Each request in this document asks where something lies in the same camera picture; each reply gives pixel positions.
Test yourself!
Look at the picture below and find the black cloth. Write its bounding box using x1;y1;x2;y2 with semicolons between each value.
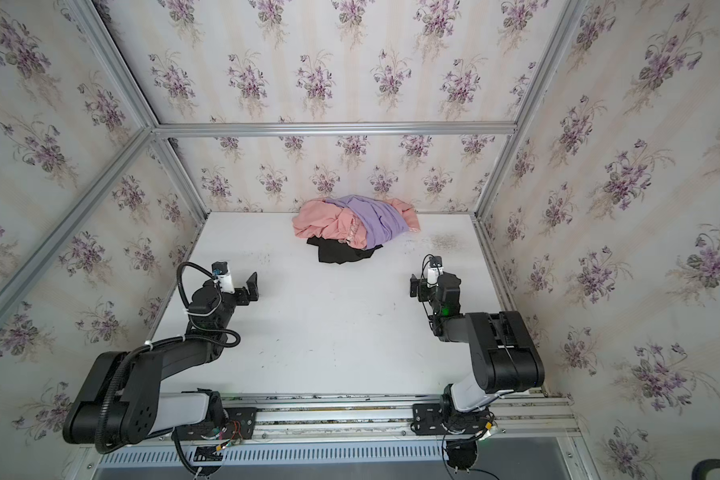
306;237;382;265

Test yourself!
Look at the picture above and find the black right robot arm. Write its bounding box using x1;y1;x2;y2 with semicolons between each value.
409;272;545;436

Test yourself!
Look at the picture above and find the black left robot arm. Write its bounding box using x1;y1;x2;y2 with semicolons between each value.
62;269;259;454

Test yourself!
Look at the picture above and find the purple cloth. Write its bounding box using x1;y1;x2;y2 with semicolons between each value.
326;195;410;249

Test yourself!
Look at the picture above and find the pink cloth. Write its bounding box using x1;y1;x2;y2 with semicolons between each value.
292;198;421;249

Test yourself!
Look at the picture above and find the white perforated vent strip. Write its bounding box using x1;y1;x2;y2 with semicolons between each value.
99;440;446;469

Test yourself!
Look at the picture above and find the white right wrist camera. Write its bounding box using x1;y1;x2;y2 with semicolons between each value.
424;255;443;286

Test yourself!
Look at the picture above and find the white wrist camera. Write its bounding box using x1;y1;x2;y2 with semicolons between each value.
424;255;443;286
211;261;235;294

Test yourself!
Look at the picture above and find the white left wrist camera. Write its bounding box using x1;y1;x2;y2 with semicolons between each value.
211;261;235;294

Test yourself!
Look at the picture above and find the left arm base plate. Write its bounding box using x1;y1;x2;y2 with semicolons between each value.
177;407;258;441

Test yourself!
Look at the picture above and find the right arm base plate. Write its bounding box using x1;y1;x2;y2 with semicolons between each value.
410;402;495;436

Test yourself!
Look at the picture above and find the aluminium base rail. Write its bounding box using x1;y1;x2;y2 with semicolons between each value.
181;391;581;445

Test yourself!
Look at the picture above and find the aluminium cage frame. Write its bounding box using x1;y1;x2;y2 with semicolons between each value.
0;1;587;326

